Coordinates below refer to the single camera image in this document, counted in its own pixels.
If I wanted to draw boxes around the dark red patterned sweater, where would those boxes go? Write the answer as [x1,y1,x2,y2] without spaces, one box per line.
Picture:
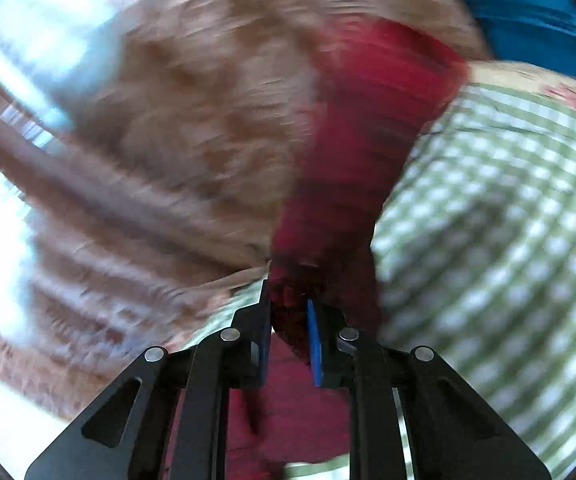
[167,16,469,480]

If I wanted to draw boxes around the green white checkered bedsheet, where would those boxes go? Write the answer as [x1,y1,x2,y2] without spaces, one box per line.
[187,81,576,480]

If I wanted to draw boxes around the brown floral curtain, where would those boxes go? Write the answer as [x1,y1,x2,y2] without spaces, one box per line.
[0,0,491,419]

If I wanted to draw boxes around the floral patterned mattress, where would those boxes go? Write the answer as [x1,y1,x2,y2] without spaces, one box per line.
[468,61,576,111]

